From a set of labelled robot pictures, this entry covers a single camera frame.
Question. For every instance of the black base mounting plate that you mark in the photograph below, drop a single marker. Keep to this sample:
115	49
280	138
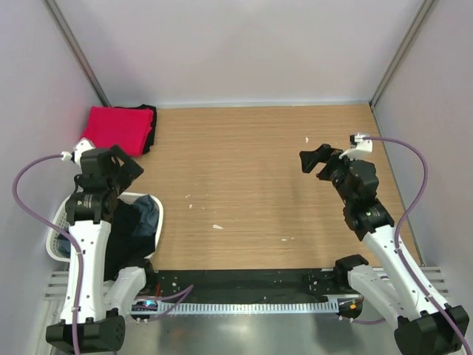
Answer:
254	286

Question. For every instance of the white laundry basket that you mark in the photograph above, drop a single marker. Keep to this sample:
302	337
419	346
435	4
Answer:
59	251

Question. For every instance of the right aluminium corner post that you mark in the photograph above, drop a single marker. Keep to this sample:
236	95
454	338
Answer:
413	30

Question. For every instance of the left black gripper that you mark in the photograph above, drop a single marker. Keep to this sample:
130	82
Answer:
128	170

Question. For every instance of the folded black t shirt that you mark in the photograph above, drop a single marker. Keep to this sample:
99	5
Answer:
137	128

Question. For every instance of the slotted grey cable duct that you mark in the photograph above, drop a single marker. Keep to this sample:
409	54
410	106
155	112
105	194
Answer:
182	309

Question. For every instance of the folded red t shirt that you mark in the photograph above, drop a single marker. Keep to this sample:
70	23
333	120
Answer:
102	126

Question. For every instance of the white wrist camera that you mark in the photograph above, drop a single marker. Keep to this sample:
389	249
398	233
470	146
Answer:
360	147
84	145

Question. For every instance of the black t shirt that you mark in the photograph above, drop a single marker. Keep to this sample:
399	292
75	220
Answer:
137	128
118	254

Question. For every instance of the left aluminium corner post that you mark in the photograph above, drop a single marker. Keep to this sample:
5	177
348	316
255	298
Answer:
76	50

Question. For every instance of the grey blue t shirt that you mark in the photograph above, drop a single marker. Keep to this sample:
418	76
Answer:
136	220

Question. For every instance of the aluminium corner post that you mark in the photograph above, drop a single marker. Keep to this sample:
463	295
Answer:
76	50
413	30

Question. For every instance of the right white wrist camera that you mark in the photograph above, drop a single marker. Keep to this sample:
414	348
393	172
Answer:
360	147

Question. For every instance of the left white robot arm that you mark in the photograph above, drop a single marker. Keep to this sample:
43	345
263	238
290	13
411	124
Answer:
93	318

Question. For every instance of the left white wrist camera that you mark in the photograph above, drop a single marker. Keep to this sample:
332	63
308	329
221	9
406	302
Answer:
84	145

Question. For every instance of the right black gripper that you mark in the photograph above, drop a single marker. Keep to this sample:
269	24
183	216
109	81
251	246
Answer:
310	159

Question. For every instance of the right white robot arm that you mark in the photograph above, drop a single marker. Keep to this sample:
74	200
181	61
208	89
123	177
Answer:
422	319

